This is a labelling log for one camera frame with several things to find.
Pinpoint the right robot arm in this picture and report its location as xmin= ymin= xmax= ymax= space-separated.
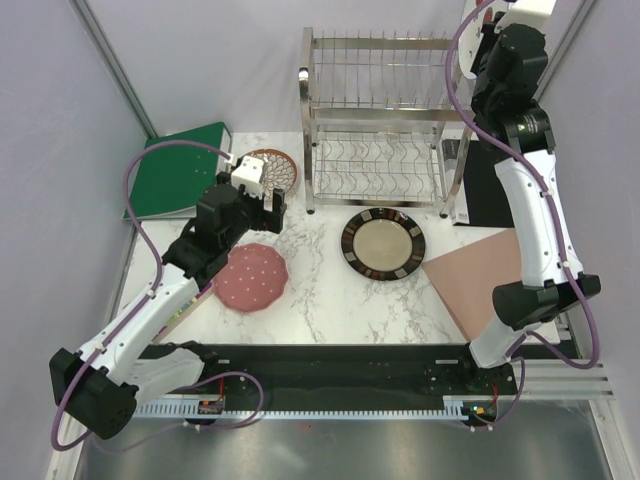
xmin=457 ymin=1 xmax=601 ymax=394

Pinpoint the white slotted cable duct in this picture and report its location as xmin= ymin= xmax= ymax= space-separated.
xmin=134 ymin=395 xmax=496 ymax=421

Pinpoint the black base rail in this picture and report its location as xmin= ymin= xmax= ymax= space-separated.
xmin=134 ymin=342 xmax=516 ymax=413

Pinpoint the white watermelon plate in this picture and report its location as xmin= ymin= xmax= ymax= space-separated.
xmin=458 ymin=1 xmax=508 ymax=80

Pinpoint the pink polka dot plate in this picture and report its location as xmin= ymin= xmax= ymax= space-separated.
xmin=212 ymin=243 xmax=289 ymax=313

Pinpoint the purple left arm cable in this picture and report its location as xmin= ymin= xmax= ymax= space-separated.
xmin=51 ymin=139 xmax=264 ymax=453

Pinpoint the steel dish rack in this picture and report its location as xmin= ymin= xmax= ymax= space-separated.
xmin=298 ymin=27 xmax=464 ymax=213

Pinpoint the purple treehouse book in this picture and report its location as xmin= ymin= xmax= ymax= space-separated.
xmin=151 ymin=284 xmax=212 ymax=344

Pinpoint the black mat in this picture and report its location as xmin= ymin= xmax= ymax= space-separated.
xmin=463 ymin=141 xmax=514 ymax=228

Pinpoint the brown floral pattern bowl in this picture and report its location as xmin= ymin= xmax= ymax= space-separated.
xmin=246 ymin=149 xmax=298 ymax=199

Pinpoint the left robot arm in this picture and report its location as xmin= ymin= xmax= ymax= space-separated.
xmin=49 ymin=184 xmax=286 ymax=439

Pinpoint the green ring binder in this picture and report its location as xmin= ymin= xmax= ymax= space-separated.
xmin=131 ymin=145 xmax=219 ymax=220

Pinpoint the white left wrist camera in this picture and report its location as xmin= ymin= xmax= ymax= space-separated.
xmin=231 ymin=155 xmax=267 ymax=199

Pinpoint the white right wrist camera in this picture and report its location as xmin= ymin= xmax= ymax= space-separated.
xmin=505 ymin=0 xmax=556 ymax=29

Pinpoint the black rimmed cream plate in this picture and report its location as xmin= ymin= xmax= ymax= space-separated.
xmin=340 ymin=208 xmax=426 ymax=282

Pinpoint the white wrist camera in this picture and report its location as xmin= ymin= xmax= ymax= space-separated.
xmin=505 ymin=0 xmax=556 ymax=29
xmin=231 ymin=155 xmax=267 ymax=199

